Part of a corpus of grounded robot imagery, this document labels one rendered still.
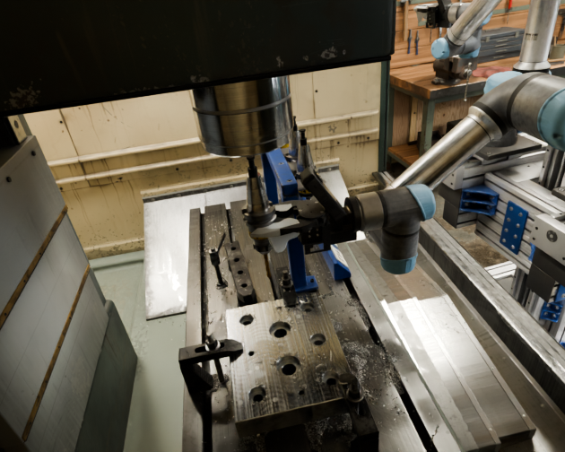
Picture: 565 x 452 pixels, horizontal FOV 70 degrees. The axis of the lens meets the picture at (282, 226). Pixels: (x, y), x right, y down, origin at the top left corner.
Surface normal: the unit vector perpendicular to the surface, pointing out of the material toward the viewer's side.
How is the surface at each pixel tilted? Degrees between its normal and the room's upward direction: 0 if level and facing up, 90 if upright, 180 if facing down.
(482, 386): 8
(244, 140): 90
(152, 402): 0
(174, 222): 24
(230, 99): 90
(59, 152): 90
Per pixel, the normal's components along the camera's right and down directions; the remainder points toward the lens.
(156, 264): 0.00, -0.59
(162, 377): -0.10, -0.84
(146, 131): 0.16, 0.49
